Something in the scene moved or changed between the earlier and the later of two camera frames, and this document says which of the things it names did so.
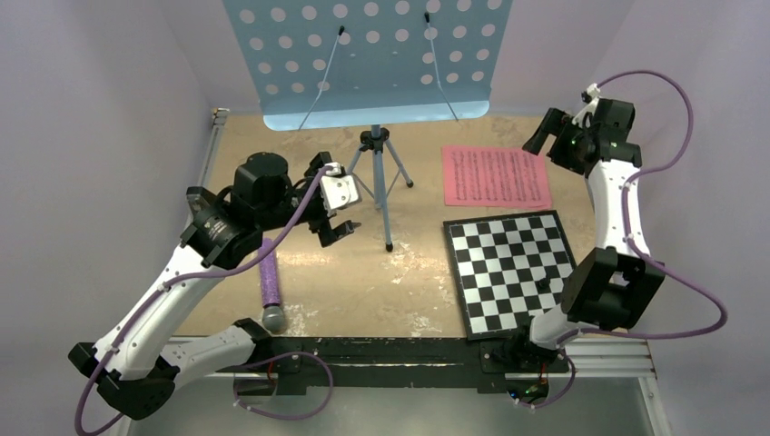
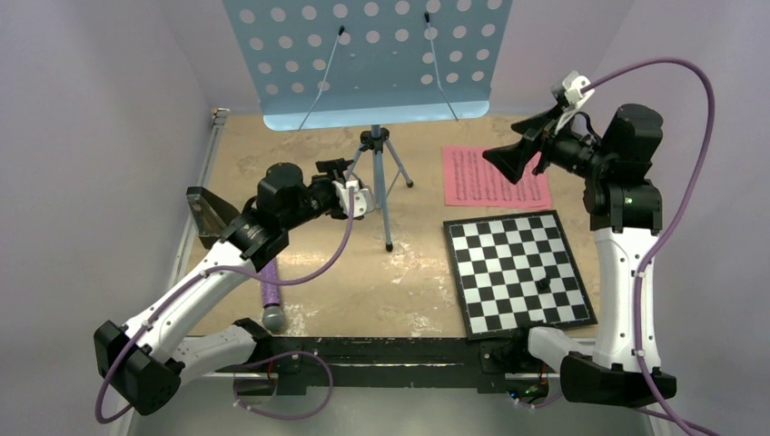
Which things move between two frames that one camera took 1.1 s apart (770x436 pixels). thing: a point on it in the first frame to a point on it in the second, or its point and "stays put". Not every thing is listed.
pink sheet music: [495, 177] stays put
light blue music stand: [352, 64] stays put
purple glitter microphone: [273, 315] stays put
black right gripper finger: [550, 125] to [512, 158]
